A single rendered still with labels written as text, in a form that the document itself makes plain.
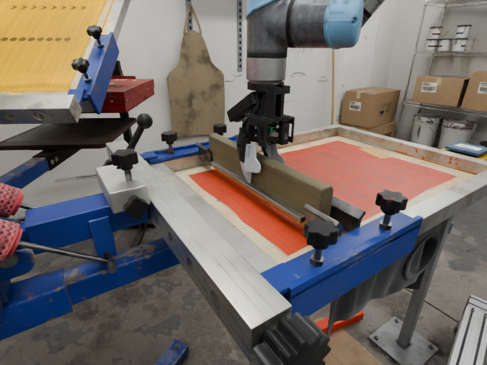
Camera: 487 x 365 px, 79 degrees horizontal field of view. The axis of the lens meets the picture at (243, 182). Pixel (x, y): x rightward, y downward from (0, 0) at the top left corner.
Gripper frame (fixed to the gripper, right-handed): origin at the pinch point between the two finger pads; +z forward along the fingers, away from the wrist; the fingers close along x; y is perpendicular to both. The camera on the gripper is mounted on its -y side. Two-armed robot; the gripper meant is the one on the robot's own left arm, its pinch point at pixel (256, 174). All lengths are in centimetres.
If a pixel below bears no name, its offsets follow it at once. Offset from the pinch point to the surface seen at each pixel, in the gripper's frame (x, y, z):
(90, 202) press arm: -33.8, 0.1, -2.8
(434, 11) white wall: 369, -158, -65
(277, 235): -6.0, 15.0, 5.7
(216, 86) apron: 96, -195, 6
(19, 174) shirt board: -48, -57, 9
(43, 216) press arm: -40.5, 1.2, -2.8
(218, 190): -6.0, -7.5, 5.7
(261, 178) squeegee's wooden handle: -1.7, 4.1, -0.9
